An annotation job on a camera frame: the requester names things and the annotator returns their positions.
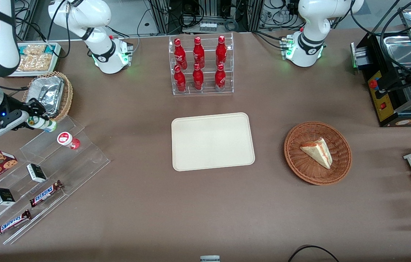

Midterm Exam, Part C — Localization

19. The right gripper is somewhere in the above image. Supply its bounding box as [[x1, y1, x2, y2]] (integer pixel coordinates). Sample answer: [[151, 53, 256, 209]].
[[0, 99, 49, 139]]

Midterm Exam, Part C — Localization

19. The green-label yogurt bottle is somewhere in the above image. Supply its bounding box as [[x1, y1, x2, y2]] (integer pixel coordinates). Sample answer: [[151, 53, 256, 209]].
[[27, 116, 57, 132]]

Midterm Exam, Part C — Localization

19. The aluminium foil tray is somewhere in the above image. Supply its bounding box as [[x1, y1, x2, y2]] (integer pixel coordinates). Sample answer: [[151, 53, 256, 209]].
[[25, 76, 64, 118]]

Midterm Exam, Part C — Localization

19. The beige serving tray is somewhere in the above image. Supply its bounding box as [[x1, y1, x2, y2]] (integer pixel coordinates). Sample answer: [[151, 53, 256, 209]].
[[171, 112, 255, 171]]

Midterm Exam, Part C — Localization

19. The black heating machine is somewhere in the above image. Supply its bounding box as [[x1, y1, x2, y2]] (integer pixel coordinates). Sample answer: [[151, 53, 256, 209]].
[[351, 33, 411, 127]]

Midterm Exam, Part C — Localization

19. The steel pan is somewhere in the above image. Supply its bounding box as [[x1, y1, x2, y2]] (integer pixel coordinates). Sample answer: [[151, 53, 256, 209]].
[[383, 35, 411, 70]]

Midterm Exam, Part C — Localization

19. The light wicker basket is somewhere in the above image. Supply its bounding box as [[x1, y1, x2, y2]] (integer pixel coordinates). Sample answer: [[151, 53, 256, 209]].
[[22, 71, 73, 122]]

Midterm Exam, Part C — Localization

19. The red-label yogurt bottle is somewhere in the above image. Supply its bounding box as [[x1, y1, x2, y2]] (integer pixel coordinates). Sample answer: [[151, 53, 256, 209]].
[[57, 132, 80, 150]]

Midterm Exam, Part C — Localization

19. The rice cracker bag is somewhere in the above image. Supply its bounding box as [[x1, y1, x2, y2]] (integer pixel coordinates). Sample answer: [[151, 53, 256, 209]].
[[18, 44, 52, 71]]

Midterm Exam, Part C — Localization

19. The small black box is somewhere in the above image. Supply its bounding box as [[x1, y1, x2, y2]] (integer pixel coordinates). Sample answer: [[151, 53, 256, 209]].
[[27, 163, 47, 183], [0, 188, 15, 206]]

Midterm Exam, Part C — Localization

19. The white snack container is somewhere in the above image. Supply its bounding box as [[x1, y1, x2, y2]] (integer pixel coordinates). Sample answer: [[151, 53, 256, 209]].
[[7, 43, 61, 78]]

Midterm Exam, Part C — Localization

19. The clear acrylic step display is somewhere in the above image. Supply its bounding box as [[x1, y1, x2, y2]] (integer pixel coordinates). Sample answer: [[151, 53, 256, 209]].
[[0, 116, 111, 245]]

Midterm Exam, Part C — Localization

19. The Snickers bar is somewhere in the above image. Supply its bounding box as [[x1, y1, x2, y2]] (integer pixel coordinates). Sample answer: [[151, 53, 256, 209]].
[[29, 180, 64, 207], [0, 210, 32, 237]]

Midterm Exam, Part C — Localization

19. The triangle sandwich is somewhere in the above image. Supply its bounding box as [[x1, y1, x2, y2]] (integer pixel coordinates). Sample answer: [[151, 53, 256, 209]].
[[300, 137, 333, 169]]

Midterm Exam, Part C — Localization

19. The brown wicker basket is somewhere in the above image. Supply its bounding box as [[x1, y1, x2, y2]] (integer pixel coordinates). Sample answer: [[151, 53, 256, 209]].
[[284, 121, 352, 185]]

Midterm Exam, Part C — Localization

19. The red cola bottle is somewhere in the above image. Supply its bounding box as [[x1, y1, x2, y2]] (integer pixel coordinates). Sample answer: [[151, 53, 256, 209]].
[[214, 64, 226, 91], [174, 65, 187, 92], [193, 36, 205, 69], [192, 63, 204, 91], [215, 35, 227, 67], [173, 38, 188, 70]]

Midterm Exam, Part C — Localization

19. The clear acrylic bottle rack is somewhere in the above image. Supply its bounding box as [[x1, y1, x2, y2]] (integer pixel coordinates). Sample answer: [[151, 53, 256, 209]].
[[168, 33, 234, 96]]

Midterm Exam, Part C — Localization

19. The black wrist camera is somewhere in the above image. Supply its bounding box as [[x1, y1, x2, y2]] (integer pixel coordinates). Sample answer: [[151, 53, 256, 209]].
[[0, 95, 28, 119]]

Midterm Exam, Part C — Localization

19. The black cable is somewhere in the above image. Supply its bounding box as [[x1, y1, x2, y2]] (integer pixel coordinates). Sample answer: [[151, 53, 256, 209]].
[[287, 245, 340, 262]]

